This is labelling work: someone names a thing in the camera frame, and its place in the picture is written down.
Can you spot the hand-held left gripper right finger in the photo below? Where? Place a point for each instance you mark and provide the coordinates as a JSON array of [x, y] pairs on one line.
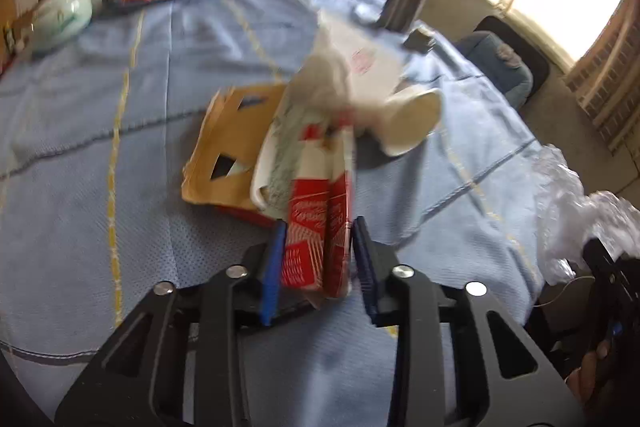
[[365, 272]]

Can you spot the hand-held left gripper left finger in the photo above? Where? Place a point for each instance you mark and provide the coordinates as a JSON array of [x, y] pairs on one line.
[[272, 277]]

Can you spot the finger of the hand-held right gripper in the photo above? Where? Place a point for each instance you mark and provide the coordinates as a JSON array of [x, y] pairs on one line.
[[607, 272]]

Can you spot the red white carton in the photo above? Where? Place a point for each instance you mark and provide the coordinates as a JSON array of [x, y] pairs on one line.
[[312, 227]]

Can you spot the white crinkled plastic bag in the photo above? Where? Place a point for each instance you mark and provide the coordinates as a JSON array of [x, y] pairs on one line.
[[565, 207]]

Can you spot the white bag with red print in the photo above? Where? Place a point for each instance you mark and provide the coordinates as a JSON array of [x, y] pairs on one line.
[[350, 52]]

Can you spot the person's right hand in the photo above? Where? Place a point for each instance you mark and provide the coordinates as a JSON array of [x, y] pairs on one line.
[[585, 377]]

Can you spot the white paper tray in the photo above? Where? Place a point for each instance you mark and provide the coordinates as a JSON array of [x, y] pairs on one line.
[[277, 157]]

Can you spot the red brown cardboard packaging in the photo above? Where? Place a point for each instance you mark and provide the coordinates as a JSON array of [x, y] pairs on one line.
[[225, 142]]

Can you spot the white paper cup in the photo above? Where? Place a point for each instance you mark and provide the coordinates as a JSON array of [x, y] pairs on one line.
[[415, 122]]

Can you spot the blue striped tablecloth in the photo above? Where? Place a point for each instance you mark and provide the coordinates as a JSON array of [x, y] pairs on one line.
[[125, 157]]

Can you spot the blue cushioned metal chair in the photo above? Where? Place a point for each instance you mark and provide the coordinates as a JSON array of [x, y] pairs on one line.
[[500, 62]]

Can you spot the small grey lid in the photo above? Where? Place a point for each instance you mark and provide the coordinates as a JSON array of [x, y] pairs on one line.
[[420, 42]]

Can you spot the celadon lidded jar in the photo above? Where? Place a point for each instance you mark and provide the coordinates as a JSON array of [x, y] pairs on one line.
[[60, 14]]

